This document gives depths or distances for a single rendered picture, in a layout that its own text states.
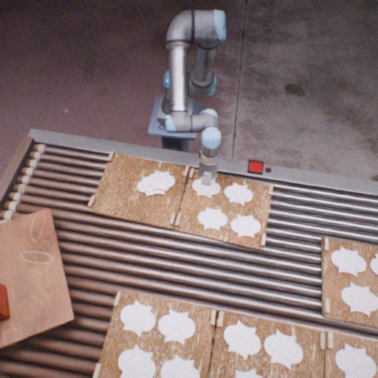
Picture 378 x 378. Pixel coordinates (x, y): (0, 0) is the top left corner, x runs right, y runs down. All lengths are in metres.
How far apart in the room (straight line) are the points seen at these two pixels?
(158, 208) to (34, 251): 0.56
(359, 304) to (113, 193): 1.17
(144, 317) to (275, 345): 0.52
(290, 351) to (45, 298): 0.95
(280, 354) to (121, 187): 1.00
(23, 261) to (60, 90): 2.33
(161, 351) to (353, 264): 0.88
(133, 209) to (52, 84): 2.25
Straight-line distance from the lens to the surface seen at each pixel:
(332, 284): 1.76
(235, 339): 1.60
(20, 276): 1.67
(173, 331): 1.59
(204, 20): 1.64
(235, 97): 3.58
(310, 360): 1.65
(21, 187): 2.01
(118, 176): 1.90
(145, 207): 1.79
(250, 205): 1.82
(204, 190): 1.83
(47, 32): 4.42
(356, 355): 1.70
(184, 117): 1.58
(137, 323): 1.60
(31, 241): 1.72
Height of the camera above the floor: 2.50
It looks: 58 degrees down
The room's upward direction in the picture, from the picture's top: 1 degrees clockwise
